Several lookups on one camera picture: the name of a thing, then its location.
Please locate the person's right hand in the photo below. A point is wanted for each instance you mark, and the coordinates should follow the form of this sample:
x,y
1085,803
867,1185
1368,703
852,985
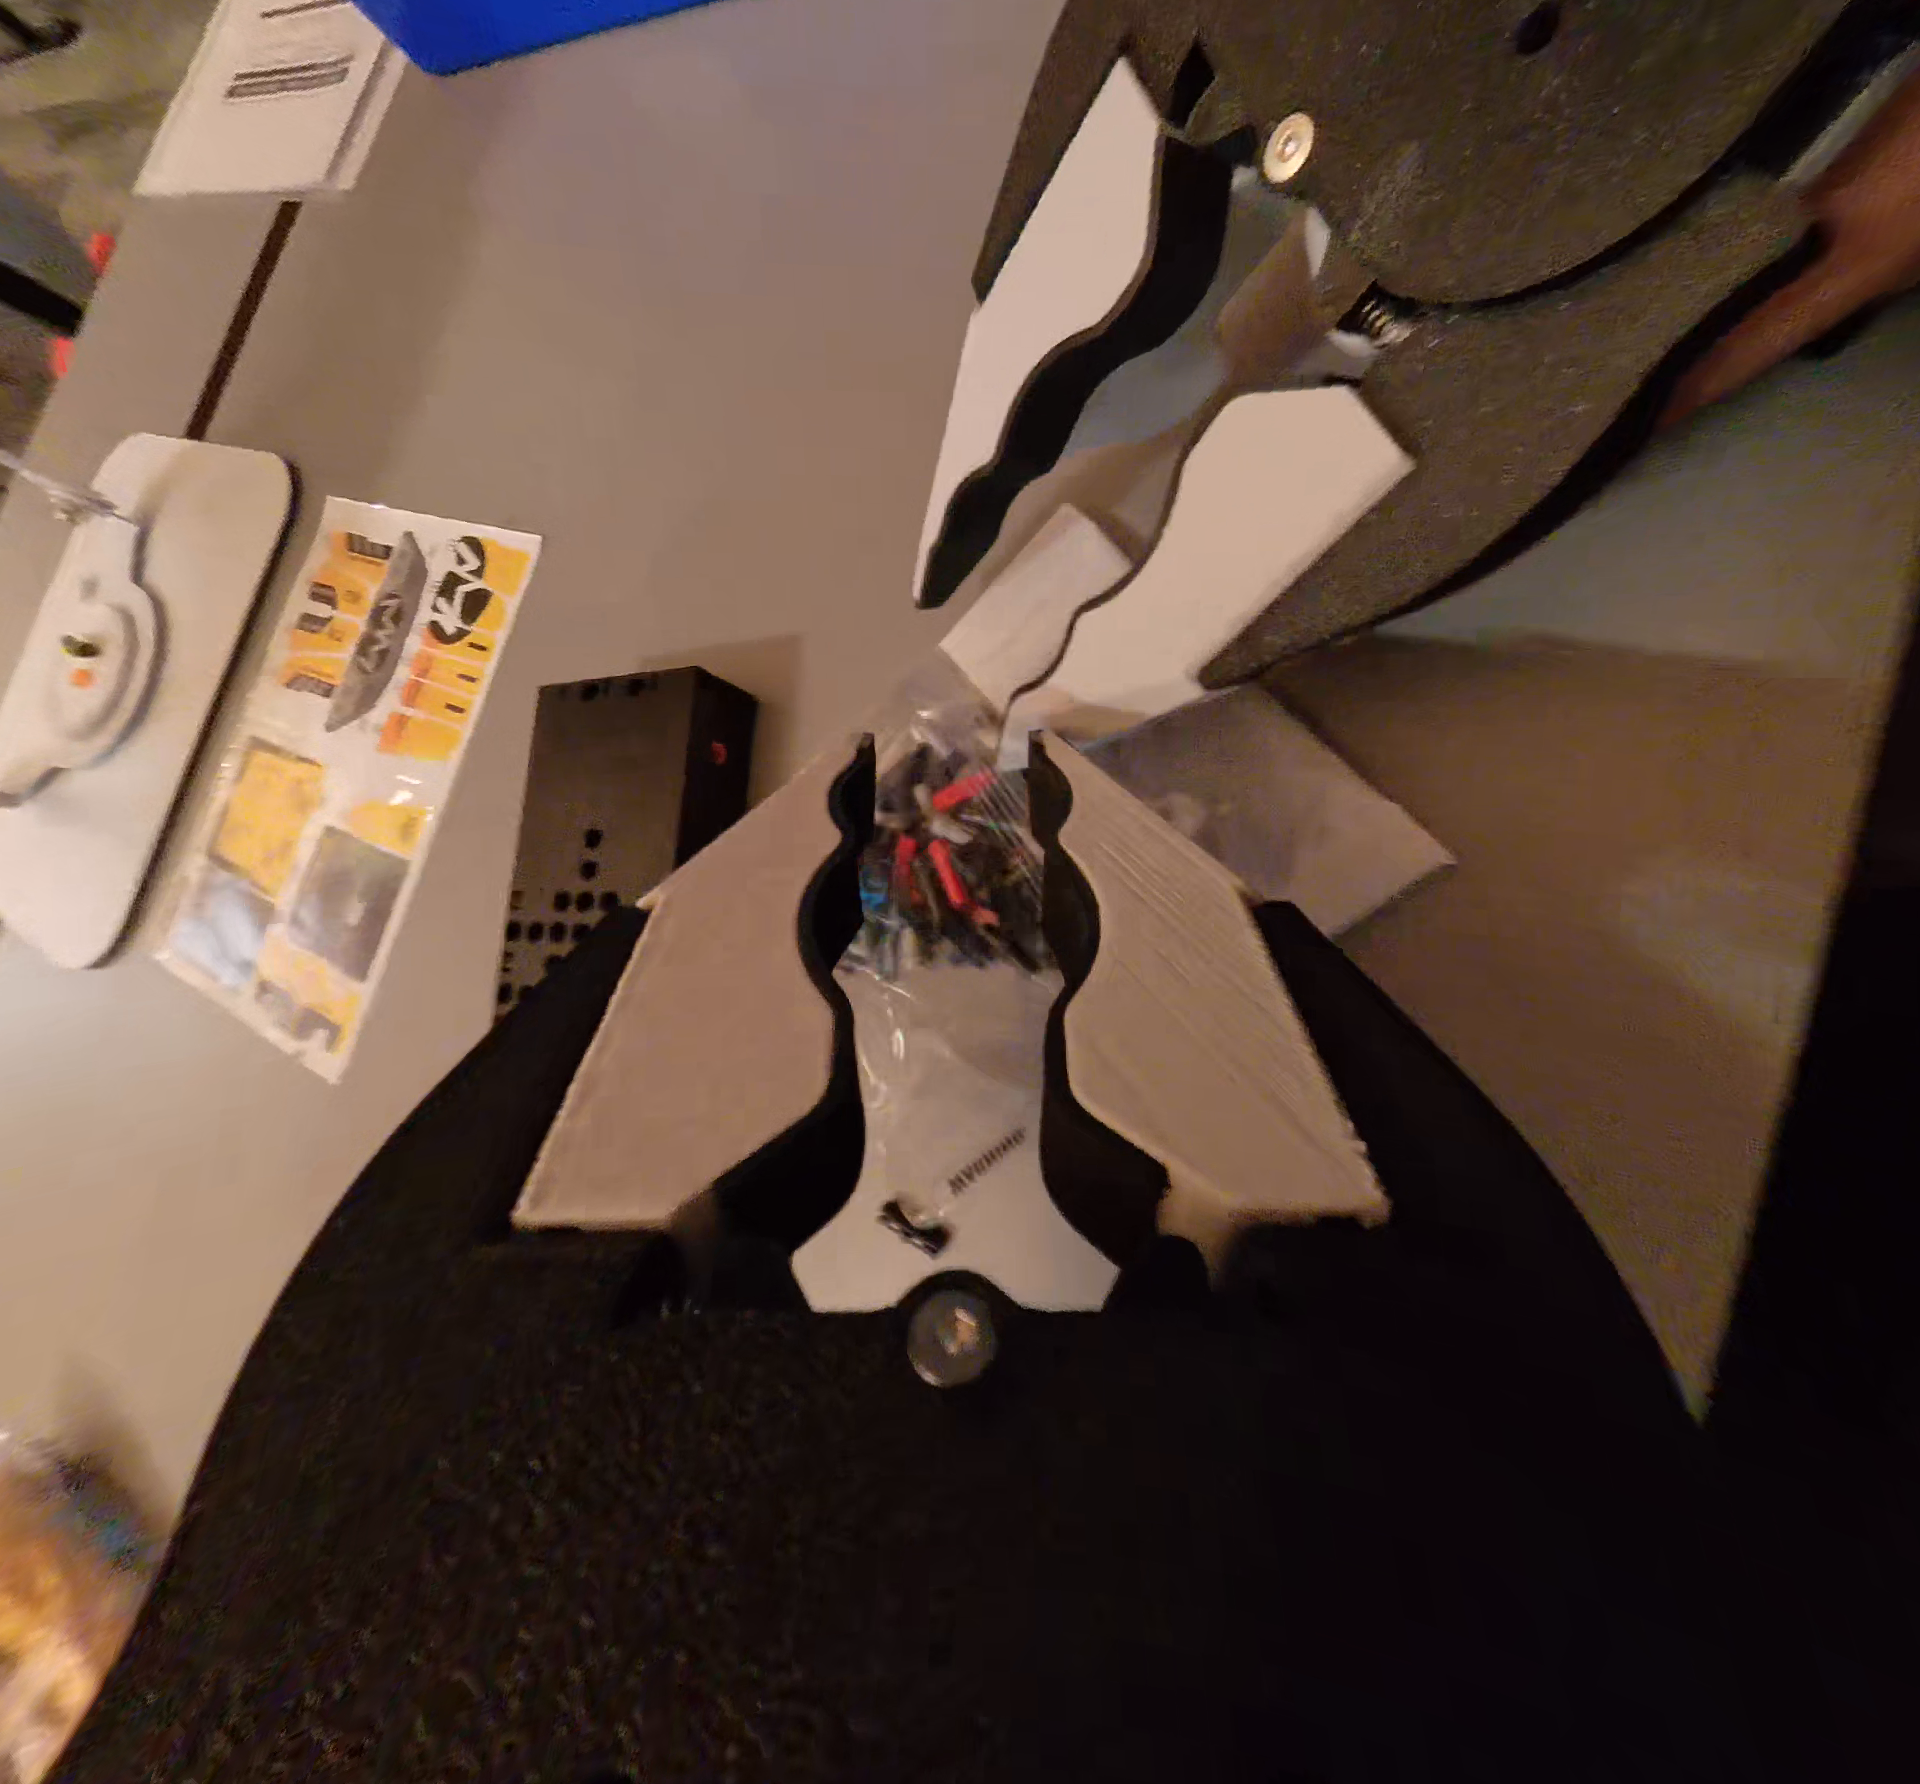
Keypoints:
x,y
1867,254

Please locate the clear bag of small pins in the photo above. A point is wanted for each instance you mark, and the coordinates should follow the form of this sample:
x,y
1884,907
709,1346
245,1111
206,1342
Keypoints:
x,y
929,1094

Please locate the white printed paper sheet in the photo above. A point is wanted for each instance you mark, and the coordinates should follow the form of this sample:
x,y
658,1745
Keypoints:
x,y
270,120

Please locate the clear bag of yellow parts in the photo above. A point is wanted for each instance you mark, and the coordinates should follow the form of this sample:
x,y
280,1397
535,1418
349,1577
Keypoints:
x,y
59,1590

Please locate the black perforated plastic box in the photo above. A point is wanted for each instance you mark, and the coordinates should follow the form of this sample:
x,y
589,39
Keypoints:
x,y
630,794

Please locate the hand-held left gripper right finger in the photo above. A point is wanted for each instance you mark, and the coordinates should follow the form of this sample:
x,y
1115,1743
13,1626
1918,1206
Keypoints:
x,y
1200,1049

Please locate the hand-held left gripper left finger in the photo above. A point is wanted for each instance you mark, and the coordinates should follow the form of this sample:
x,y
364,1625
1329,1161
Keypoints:
x,y
706,1049

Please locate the pile of small black pins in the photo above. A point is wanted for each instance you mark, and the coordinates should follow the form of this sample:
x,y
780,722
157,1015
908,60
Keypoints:
x,y
938,885

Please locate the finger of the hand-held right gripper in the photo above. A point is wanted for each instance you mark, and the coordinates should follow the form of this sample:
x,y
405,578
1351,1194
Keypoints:
x,y
1051,238
1290,509

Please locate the yellow and grey sticker sheet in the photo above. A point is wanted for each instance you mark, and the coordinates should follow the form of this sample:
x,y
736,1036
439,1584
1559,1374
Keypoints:
x,y
360,765

